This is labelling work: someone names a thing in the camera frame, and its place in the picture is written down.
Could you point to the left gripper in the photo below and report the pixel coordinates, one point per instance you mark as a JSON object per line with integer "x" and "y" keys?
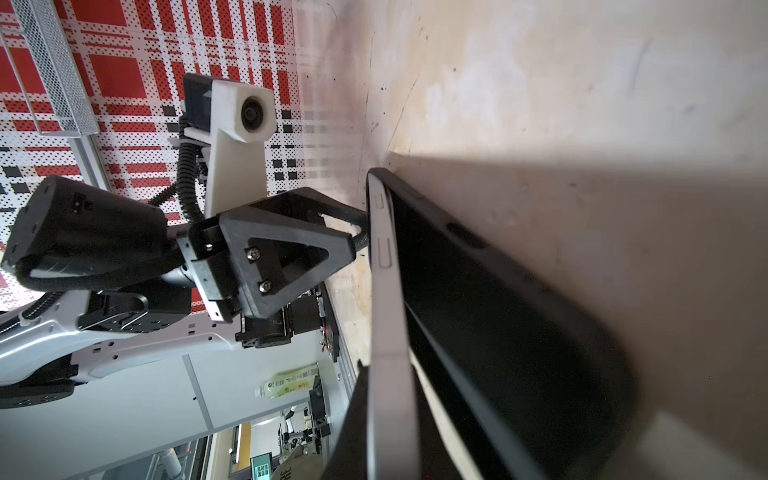
{"x": 255, "y": 259}

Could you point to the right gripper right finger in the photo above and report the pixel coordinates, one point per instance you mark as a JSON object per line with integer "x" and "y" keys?
{"x": 436, "y": 461}

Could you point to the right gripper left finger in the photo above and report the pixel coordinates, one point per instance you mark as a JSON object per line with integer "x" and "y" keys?
{"x": 349, "y": 458}

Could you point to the black textured phone case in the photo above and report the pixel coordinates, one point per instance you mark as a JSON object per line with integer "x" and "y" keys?
{"x": 392, "y": 414}

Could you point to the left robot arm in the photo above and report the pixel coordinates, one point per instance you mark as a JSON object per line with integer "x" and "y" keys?
{"x": 118, "y": 287}

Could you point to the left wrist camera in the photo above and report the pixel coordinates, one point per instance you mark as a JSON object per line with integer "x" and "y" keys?
{"x": 232, "y": 122}

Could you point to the white wire mesh basket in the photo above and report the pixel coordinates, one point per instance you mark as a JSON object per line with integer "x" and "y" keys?
{"x": 39, "y": 26}

